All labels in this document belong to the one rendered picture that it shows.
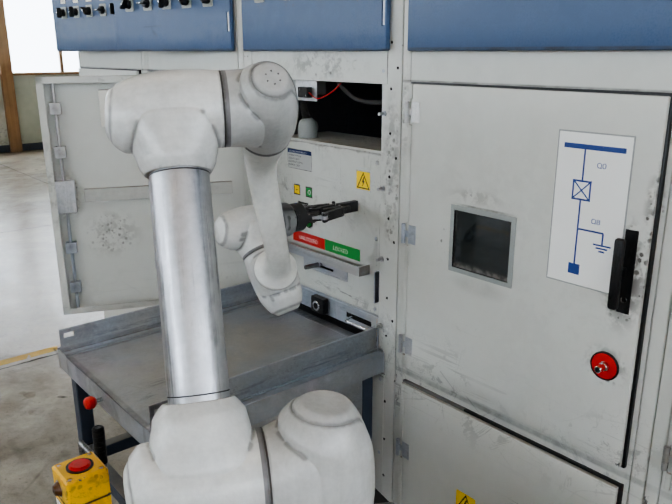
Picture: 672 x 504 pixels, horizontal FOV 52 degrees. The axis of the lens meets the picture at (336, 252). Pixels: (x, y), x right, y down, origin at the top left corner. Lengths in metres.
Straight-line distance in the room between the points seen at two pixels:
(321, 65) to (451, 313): 0.77
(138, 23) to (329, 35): 0.97
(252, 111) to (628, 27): 0.67
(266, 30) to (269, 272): 0.82
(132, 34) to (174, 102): 1.55
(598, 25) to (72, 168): 1.56
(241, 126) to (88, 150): 1.15
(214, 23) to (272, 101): 1.21
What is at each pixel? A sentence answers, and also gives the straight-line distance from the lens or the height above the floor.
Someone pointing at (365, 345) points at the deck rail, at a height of 0.87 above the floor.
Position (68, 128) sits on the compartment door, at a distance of 2.26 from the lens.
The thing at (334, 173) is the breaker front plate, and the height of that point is 1.31.
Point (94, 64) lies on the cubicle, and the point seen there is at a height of 1.59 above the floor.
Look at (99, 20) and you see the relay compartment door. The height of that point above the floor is 1.77.
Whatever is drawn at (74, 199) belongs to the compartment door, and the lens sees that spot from 2.27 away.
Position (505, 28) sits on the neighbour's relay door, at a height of 1.69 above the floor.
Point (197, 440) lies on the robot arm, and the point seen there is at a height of 1.09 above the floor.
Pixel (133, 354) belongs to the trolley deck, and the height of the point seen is 0.85.
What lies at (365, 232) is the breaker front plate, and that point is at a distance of 1.94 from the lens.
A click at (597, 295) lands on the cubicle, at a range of 1.44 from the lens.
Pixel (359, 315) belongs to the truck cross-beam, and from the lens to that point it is 2.01.
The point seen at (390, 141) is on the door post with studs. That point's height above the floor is 1.43.
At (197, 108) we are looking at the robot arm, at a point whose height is 1.56.
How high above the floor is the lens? 1.65
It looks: 16 degrees down
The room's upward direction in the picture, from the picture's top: straight up
